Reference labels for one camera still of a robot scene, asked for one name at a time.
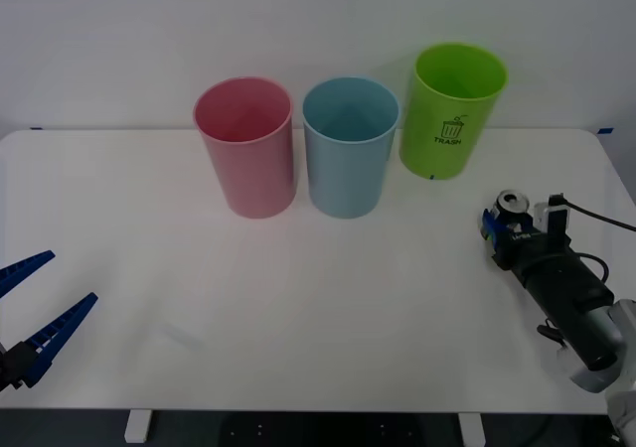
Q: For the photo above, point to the pink plastic waste bin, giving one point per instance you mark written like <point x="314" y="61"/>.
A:
<point x="258" y="169"/>

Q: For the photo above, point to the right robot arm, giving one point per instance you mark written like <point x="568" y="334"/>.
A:
<point x="571" y="298"/>

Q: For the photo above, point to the green plastic waste bin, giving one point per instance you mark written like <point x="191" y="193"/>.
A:
<point x="427" y="134"/>

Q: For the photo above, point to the dark drink can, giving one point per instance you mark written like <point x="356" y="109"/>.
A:
<point x="512" y="201"/>

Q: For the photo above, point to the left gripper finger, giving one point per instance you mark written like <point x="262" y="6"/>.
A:
<point x="25" y="268"/>
<point x="54" y="335"/>

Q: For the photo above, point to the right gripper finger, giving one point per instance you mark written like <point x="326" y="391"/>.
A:
<point x="490" y="228"/>
<point x="527" y="222"/>

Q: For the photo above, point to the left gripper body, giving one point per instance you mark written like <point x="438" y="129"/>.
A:
<point x="6" y="370"/>

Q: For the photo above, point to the pale blue plastic waste bin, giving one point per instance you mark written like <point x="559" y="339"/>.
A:
<point x="343" y="179"/>

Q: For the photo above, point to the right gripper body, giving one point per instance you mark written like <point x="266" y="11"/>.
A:
<point x="534" y="248"/>

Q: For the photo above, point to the white table leg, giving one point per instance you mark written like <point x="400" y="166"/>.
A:
<point x="472" y="429"/>
<point x="136" y="428"/>

